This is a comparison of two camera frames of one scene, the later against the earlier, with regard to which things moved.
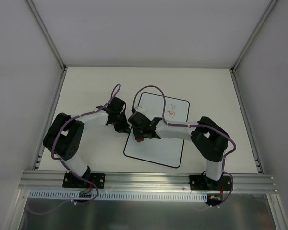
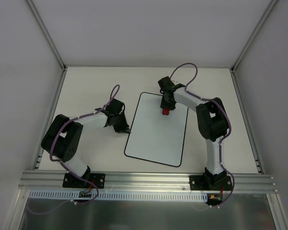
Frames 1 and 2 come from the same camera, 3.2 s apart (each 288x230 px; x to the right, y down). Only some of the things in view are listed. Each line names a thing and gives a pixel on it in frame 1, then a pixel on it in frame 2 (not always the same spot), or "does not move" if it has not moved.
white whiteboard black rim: x=168 y=152 does not move
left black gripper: x=120 y=123 does not move
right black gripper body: x=138 y=131 → x=167 y=103
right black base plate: x=200 y=182 does not move
